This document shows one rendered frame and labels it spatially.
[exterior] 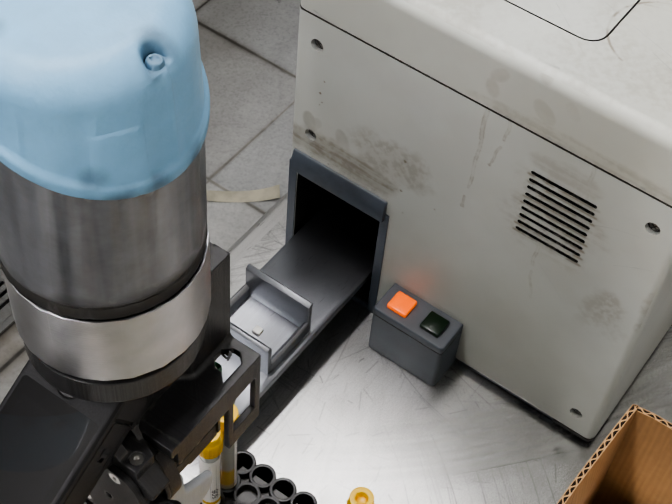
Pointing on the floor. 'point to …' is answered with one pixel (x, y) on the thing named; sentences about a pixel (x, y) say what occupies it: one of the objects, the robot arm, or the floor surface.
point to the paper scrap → (244, 195)
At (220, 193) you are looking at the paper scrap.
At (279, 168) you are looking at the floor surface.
